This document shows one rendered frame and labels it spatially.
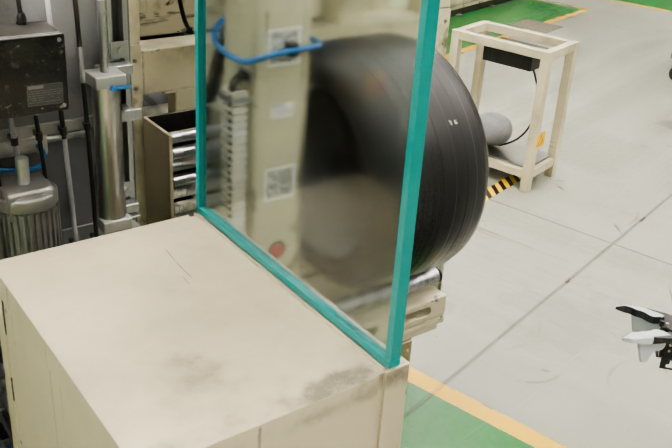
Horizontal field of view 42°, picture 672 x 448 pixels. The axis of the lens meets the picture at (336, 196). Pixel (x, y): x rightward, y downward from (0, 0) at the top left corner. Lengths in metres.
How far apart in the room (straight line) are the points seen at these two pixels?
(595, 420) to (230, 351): 2.25
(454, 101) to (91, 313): 0.93
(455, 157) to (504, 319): 1.97
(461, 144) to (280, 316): 0.72
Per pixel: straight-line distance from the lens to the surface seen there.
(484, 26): 5.17
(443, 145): 1.83
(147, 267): 1.41
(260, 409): 1.12
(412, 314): 2.16
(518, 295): 3.94
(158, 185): 2.23
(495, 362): 3.48
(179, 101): 2.31
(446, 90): 1.88
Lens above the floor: 1.97
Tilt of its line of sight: 25 degrees down
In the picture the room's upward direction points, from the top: 4 degrees clockwise
